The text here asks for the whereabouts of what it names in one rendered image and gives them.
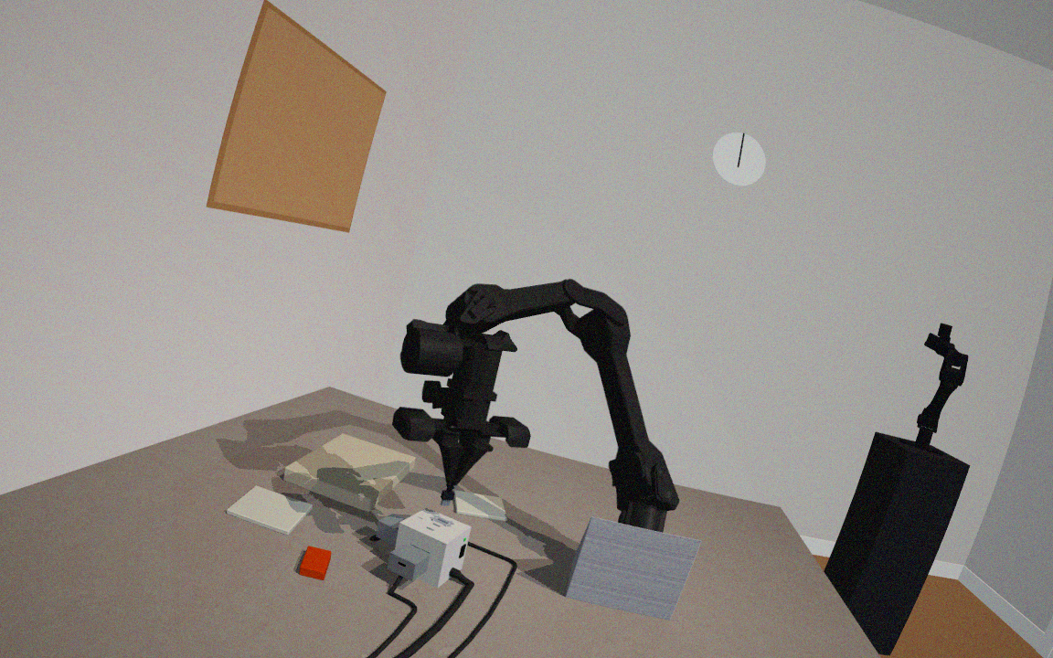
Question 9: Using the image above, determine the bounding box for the red-orange rectangular block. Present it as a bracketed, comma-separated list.
[299, 546, 331, 580]

